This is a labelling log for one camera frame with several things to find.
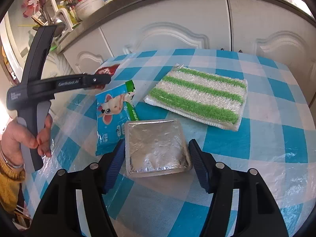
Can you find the red snack wrapper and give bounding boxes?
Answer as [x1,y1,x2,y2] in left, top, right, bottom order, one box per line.
[92,64,120,90]

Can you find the blue cow wet wipes pack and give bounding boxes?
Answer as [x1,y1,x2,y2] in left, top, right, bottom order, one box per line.
[95,80,139,156]

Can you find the silver foil packet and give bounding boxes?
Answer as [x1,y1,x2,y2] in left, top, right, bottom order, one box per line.
[125,119,192,178]

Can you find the yellow sleeve forearm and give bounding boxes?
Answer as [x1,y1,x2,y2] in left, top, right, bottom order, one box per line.
[0,158,25,214]

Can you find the white kitchen base cabinets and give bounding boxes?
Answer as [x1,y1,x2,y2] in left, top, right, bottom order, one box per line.
[58,0,315,103]

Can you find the person's left hand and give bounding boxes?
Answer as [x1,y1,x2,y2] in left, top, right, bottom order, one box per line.
[1,114,53,166]

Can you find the stacked white bowls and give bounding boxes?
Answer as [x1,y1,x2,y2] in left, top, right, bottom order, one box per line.
[75,0,104,21]

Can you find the green striped scrub cloth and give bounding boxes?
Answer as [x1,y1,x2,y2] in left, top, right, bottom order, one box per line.
[144,64,248,132]

